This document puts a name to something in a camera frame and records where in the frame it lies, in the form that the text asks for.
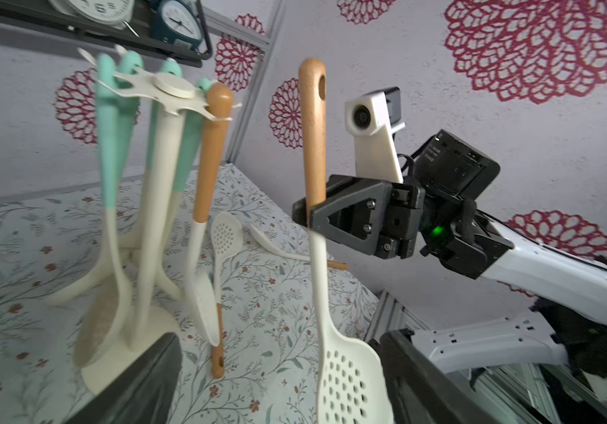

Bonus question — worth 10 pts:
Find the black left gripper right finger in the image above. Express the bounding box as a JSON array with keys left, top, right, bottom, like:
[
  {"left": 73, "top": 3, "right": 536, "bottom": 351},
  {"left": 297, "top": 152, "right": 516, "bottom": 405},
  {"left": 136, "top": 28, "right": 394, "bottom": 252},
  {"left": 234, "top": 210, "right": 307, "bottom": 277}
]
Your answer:
[{"left": 379, "top": 330, "right": 497, "bottom": 424}]

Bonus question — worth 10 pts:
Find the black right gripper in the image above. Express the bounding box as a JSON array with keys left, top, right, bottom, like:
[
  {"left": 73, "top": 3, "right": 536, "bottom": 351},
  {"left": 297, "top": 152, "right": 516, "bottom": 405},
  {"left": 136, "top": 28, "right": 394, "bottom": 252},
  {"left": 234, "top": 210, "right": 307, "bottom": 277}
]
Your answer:
[{"left": 291, "top": 174, "right": 425, "bottom": 260}]

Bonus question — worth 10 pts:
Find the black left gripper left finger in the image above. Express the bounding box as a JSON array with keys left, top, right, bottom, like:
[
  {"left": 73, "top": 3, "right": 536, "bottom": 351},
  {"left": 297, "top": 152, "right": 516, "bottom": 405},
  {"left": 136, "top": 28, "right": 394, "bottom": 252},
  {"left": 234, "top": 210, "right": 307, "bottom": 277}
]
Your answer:
[{"left": 67, "top": 333, "right": 183, "bottom": 424}]

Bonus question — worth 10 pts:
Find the cream skimmer edge-on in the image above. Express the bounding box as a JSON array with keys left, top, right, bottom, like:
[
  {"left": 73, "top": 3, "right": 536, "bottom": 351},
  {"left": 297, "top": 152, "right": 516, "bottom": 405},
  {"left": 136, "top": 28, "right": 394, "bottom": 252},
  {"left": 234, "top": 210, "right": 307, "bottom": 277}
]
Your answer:
[{"left": 298, "top": 58, "right": 394, "bottom": 423}]

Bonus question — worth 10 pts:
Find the lone skimmer orange handle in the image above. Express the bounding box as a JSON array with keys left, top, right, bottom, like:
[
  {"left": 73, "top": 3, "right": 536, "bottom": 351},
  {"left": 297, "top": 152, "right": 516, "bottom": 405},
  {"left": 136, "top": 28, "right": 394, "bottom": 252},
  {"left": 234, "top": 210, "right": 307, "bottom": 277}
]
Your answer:
[{"left": 184, "top": 82, "right": 234, "bottom": 346}]

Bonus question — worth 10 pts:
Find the cream skimmer round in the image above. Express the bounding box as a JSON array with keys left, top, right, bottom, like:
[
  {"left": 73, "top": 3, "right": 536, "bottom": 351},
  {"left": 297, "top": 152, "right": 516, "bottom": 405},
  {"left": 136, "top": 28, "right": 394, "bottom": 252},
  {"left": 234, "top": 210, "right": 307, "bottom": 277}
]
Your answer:
[{"left": 156, "top": 77, "right": 215, "bottom": 300}]

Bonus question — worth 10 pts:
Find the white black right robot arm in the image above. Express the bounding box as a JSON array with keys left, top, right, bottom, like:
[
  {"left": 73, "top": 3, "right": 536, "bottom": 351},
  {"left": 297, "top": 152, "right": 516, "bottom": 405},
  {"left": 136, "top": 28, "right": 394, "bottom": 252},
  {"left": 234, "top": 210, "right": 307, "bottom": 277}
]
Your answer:
[{"left": 293, "top": 131, "right": 607, "bottom": 377}]

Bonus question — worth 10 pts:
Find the cream utensil rack stand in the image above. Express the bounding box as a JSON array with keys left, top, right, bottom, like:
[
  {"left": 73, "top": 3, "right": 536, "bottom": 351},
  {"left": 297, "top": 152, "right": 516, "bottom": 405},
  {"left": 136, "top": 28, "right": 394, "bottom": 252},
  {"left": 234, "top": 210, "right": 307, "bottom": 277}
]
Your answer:
[{"left": 78, "top": 65, "right": 215, "bottom": 394}]

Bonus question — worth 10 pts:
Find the dark green alarm clock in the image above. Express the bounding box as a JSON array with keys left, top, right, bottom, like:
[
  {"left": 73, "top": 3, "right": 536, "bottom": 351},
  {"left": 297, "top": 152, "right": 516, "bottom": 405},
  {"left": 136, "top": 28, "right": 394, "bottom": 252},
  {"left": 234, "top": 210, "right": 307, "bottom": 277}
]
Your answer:
[{"left": 151, "top": 0, "right": 204, "bottom": 49}]

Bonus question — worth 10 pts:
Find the white alarm clock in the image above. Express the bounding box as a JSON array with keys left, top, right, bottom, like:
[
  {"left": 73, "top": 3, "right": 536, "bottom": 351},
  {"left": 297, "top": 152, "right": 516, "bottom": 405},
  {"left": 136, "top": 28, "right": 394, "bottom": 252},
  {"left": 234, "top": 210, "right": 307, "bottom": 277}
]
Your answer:
[{"left": 48, "top": 0, "right": 136, "bottom": 29}]

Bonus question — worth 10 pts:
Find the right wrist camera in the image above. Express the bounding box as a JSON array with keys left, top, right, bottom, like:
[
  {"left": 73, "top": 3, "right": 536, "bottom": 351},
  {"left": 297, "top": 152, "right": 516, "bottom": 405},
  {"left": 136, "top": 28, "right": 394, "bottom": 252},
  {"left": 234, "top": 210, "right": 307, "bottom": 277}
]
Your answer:
[{"left": 345, "top": 87, "right": 405, "bottom": 184}]

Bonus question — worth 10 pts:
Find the grey wall shelf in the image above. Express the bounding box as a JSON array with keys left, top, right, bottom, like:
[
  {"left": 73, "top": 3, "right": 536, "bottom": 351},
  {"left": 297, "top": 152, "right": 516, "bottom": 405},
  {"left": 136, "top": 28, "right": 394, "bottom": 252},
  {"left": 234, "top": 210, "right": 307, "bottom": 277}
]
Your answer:
[{"left": 0, "top": 1, "right": 213, "bottom": 68}]

